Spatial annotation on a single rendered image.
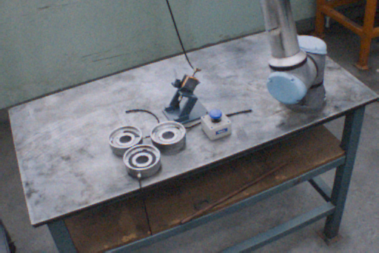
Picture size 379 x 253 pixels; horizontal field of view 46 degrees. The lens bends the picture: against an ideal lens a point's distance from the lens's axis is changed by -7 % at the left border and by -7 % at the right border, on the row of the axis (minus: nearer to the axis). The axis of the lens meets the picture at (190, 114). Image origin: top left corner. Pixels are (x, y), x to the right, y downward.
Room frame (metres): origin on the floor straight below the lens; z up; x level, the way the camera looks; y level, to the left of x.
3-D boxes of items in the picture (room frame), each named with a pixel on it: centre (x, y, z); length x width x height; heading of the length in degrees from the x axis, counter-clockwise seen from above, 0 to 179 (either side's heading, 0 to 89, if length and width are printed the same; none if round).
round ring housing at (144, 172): (0.99, 0.15, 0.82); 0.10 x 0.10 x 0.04
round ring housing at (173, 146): (1.09, 0.07, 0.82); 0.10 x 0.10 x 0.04
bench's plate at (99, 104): (1.29, 0.00, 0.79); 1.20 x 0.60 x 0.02; 111
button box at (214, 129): (1.12, -0.08, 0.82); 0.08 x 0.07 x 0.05; 111
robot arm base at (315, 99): (1.24, -0.39, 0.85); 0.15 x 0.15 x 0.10
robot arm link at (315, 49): (1.23, -0.38, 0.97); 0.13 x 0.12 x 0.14; 144
